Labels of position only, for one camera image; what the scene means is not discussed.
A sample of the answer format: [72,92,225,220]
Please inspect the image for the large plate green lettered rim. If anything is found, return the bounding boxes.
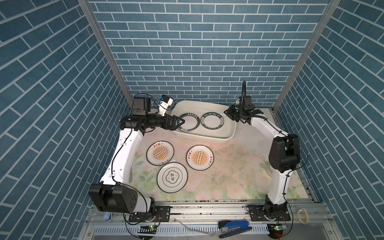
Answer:
[201,112,225,130]

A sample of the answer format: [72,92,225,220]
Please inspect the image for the orange sunburst plate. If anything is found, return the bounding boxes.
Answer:
[146,141,175,166]
[186,145,214,171]

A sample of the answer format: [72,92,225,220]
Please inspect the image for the white plate black clover outline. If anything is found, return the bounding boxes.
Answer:
[157,163,188,194]

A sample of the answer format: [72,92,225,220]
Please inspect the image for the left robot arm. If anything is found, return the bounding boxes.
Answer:
[89,114,185,218]

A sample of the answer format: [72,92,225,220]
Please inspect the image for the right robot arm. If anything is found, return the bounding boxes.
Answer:
[224,96,300,220]

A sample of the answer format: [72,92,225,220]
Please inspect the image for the white plastic bin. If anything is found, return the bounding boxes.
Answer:
[172,100,236,143]

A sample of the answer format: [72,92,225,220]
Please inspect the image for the left circuit board with LED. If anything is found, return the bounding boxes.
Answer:
[138,225,158,240]

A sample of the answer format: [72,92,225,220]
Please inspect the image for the circuit board with led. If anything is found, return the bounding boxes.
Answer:
[138,225,158,240]
[267,224,287,240]

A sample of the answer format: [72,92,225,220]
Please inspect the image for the light blue small device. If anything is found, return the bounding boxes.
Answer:
[103,212,112,223]

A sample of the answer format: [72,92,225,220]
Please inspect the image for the blue black stapler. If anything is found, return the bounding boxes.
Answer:
[218,220,252,239]

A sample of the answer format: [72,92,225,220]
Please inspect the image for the right circuit board with LED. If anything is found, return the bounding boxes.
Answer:
[267,224,287,240]

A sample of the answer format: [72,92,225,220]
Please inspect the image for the rubber band loop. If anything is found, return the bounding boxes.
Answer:
[297,208,310,225]

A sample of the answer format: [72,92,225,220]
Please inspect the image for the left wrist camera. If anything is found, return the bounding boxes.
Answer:
[158,95,174,116]

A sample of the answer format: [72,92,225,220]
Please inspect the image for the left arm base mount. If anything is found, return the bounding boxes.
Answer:
[127,206,171,223]

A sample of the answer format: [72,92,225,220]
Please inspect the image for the translucent cable on rail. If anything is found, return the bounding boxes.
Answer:
[173,218,217,236]

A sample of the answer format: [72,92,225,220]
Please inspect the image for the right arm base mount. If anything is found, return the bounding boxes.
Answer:
[246,204,291,222]

